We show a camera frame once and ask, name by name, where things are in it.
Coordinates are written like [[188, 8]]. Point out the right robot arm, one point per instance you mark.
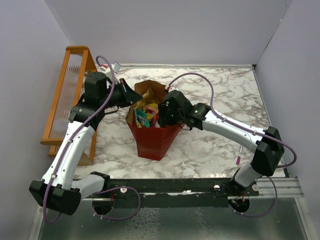
[[263, 143]]

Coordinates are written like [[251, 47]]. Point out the wooden rack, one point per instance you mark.
[[77, 63]]

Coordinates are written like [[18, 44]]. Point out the red brown paper bag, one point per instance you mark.
[[152, 142]]

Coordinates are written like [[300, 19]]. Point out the pink marker pen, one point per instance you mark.
[[238, 160]]

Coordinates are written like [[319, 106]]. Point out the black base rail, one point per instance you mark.
[[169, 193]]

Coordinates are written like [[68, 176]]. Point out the green Fox's candy bag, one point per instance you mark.
[[141, 119]]

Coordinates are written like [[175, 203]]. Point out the gold crispy snack bag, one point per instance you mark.
[[147, 98]]

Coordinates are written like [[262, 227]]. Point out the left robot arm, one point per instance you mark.
[[57, 190]]

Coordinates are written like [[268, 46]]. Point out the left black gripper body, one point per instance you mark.
[[116, 97]]

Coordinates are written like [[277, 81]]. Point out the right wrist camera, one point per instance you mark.
[[167, 89]]

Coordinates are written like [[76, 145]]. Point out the colourful Fox's fruits bag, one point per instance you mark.
[[151, 110]]

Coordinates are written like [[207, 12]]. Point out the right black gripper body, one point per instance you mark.
[[168, 117]]

